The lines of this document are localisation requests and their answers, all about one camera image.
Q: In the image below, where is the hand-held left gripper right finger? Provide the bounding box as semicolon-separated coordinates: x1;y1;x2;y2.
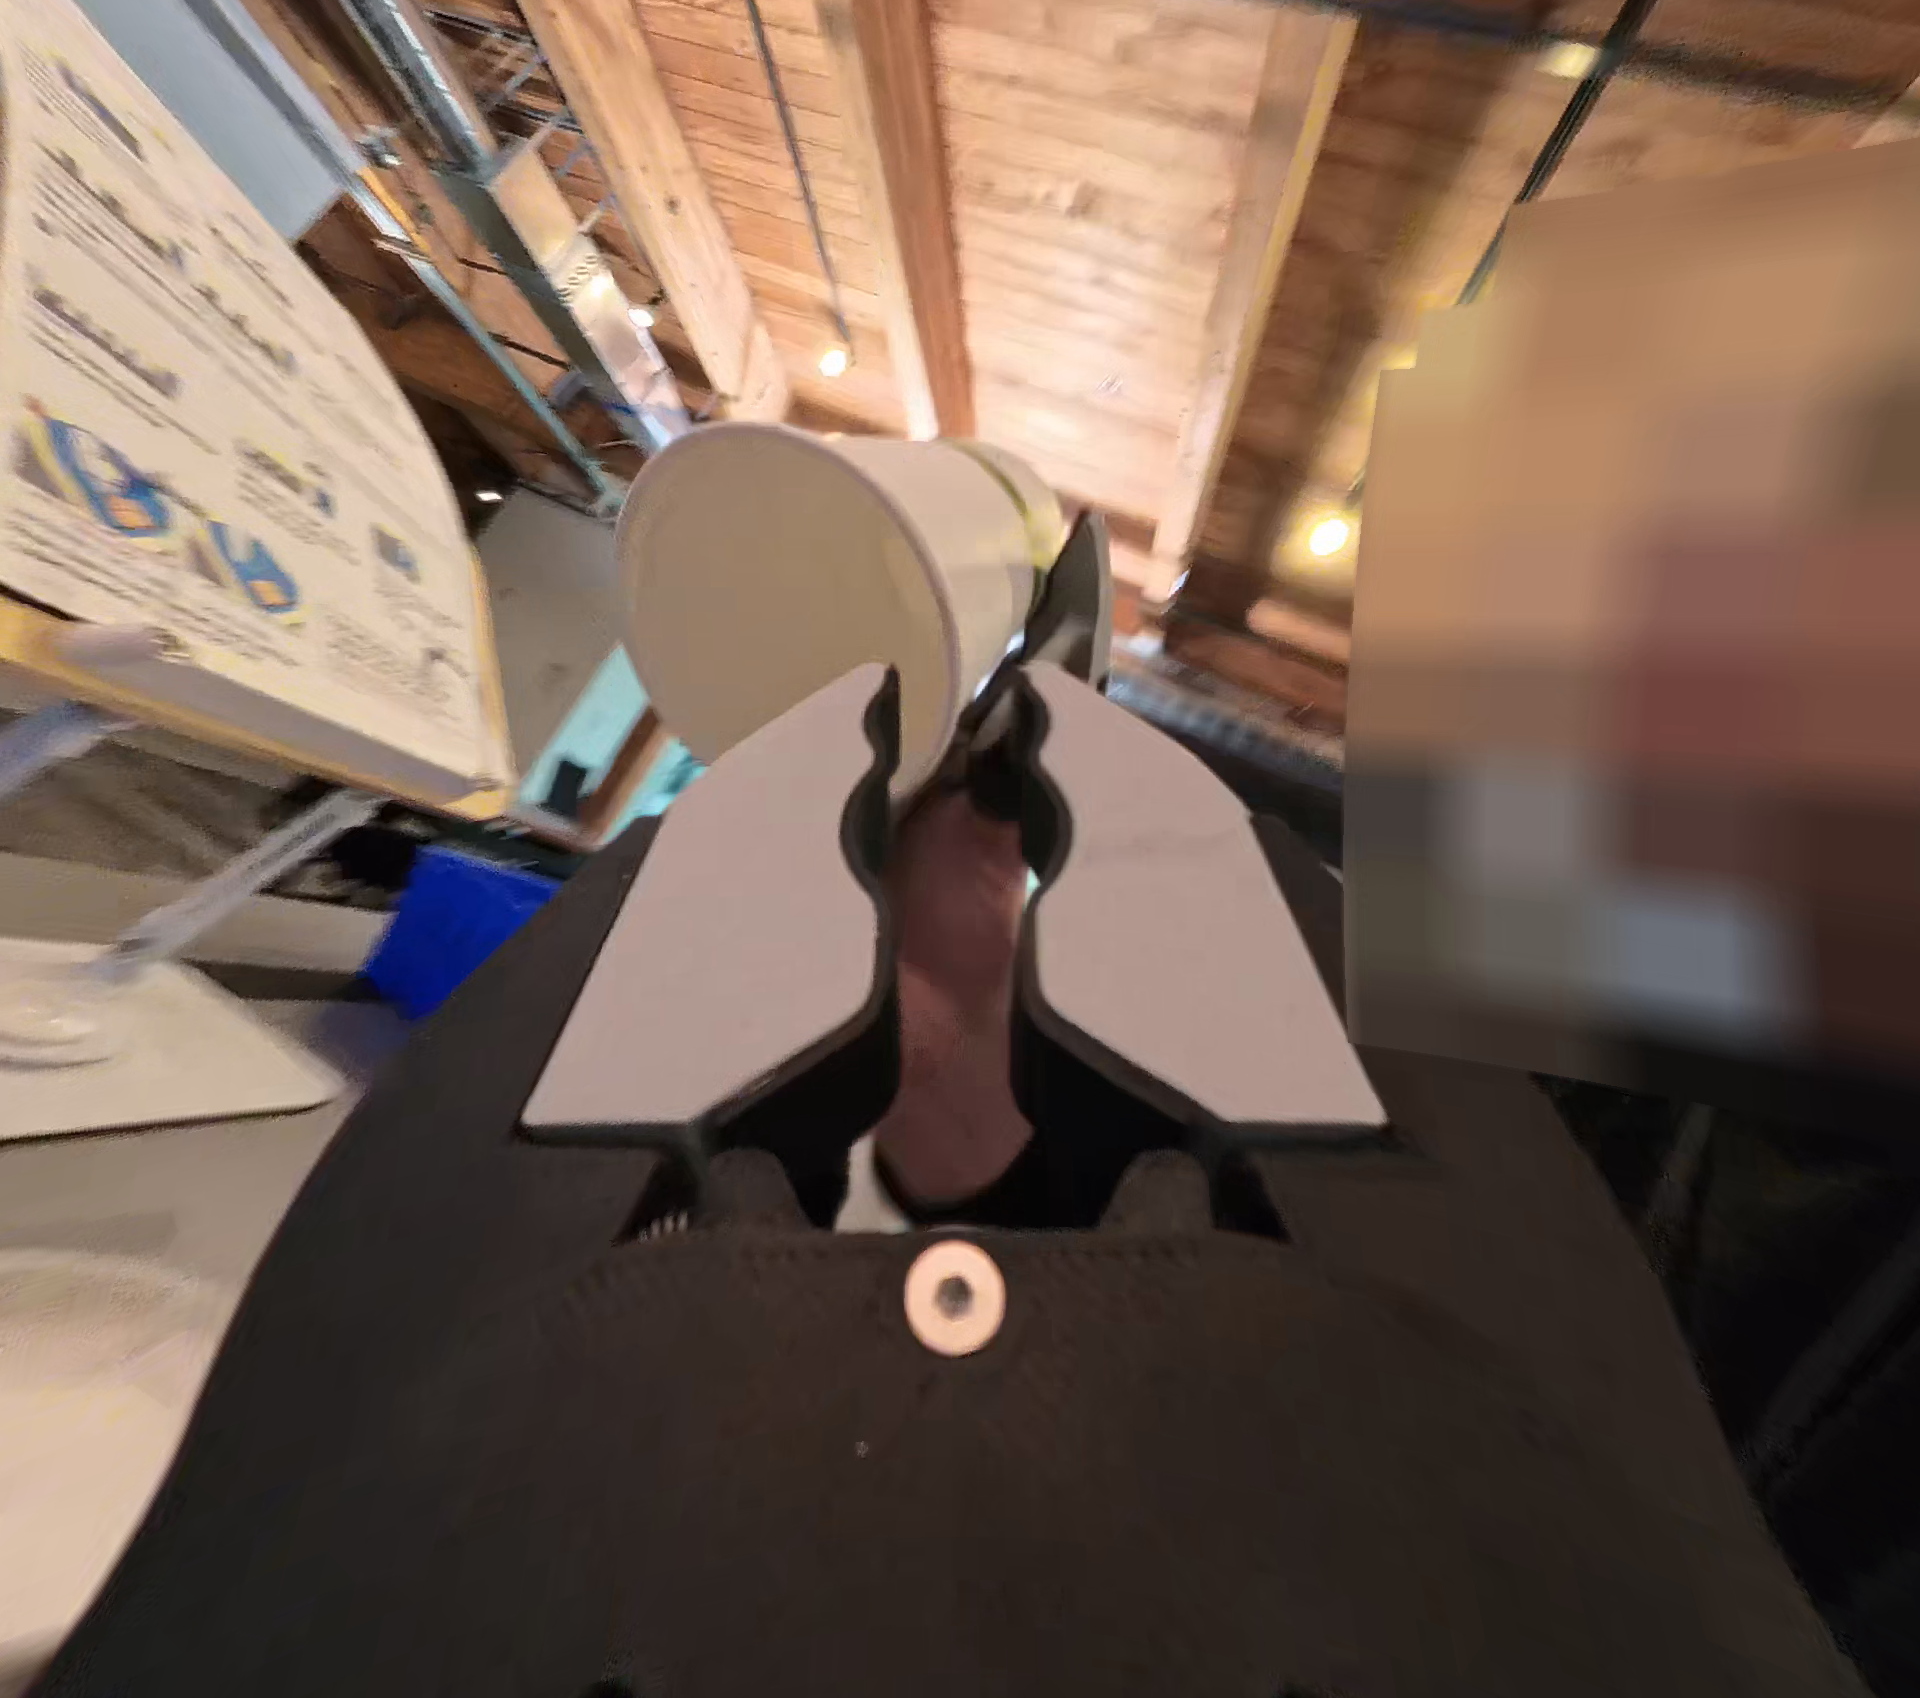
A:
1013;660;1392;1148

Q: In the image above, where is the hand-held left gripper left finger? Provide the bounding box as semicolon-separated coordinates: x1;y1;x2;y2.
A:
516;660;906;1151

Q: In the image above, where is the grey desk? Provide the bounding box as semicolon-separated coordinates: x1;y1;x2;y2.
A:
0;850;603;1692

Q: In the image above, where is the white paper cup green band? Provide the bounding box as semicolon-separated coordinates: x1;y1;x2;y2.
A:
615;422;1071;808

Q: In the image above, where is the white printed instruction board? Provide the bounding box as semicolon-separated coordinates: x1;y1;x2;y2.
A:
0;0;520;816

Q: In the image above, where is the white board stand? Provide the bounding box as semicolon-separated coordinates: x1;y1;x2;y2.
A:
0;692;385;1145

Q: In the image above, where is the person's right hand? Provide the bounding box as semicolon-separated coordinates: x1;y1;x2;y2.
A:
874;786;1040;1208

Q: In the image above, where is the blue plastic bin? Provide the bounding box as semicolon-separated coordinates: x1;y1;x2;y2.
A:
364;846;565;1021

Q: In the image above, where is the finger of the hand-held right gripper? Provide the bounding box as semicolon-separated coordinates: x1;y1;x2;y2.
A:
983;508;1117;722

